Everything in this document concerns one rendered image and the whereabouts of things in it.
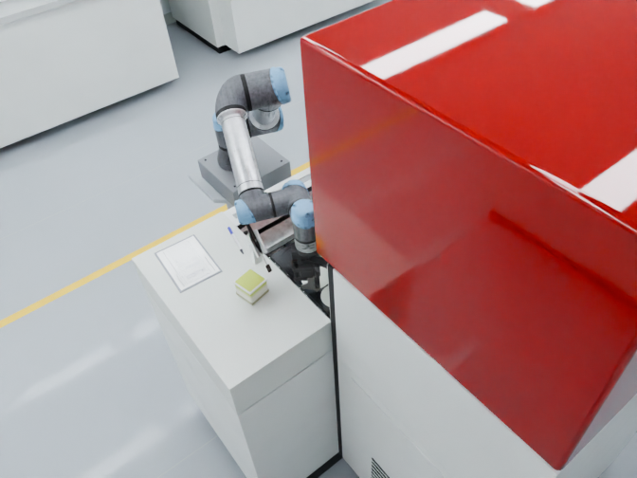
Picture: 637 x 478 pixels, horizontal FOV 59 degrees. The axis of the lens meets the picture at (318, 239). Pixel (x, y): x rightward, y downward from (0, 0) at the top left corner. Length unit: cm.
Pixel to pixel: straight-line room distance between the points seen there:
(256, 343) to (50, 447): 142
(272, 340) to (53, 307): 187
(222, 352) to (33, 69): 307
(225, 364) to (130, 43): 325
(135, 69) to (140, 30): 29
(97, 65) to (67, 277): 170
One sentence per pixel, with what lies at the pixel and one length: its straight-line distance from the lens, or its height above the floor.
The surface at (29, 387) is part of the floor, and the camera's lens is 306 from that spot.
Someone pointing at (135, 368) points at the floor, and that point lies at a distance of 290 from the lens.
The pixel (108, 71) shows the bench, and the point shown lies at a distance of 452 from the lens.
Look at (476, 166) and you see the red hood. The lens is 88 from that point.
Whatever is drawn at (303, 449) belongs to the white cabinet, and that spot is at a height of 33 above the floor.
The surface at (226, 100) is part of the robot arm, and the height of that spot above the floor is 140.
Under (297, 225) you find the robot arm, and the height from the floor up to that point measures 123.
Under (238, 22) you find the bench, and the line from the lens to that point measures 488.
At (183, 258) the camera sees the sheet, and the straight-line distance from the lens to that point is 190.
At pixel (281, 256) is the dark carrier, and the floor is 90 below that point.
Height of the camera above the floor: 231
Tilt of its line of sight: 45 degrees down
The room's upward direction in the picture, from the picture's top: 4 degrees counter-clockwise
